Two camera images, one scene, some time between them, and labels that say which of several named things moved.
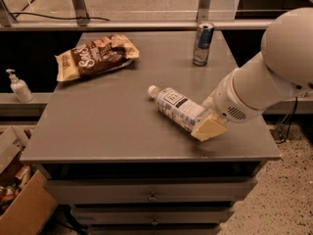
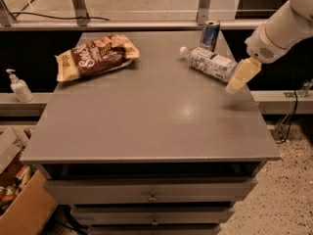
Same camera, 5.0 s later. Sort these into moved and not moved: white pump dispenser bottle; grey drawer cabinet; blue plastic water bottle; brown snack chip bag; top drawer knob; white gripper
Moved: white gripper; blue plastic water bottle
Not moved: white pump dispenser bottle; top drawer knob; grey drawer cabinet; brown snack chip bag
